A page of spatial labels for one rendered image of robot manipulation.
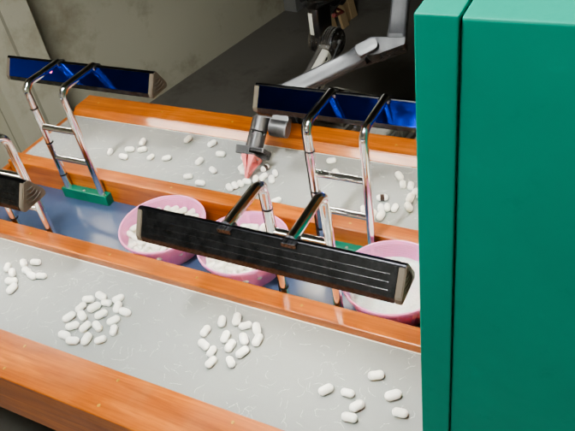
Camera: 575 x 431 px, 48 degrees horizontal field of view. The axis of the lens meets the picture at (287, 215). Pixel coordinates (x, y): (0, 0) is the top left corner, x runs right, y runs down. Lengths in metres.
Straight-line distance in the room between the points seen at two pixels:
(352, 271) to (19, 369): 0.90
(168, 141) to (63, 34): 1.59
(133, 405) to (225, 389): 0.21
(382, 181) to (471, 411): 1.37
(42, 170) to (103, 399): 1.11
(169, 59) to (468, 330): 3.90
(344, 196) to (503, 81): 1.55
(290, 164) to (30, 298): 0.89
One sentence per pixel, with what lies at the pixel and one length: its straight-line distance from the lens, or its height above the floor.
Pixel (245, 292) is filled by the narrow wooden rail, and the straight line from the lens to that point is 1.70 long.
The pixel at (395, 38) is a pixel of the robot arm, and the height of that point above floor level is 1.08.
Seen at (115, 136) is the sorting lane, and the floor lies 0.74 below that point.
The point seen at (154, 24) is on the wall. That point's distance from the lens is 4.28.
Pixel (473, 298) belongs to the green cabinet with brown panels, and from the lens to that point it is 0.59.
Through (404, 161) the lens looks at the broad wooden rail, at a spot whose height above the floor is 0.75.
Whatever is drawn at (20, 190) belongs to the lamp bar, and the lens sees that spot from 1.74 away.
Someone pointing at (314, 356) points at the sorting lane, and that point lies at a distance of 1.57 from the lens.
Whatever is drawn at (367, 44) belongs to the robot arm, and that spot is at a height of 1.08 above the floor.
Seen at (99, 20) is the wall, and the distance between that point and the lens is 4.01.
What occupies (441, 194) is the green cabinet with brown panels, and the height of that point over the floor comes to 1.64.
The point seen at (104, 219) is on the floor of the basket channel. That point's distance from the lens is 2.25.
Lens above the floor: 1.97
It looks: 39 degrees down
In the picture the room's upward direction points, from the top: 11 degrees counter-clockwise
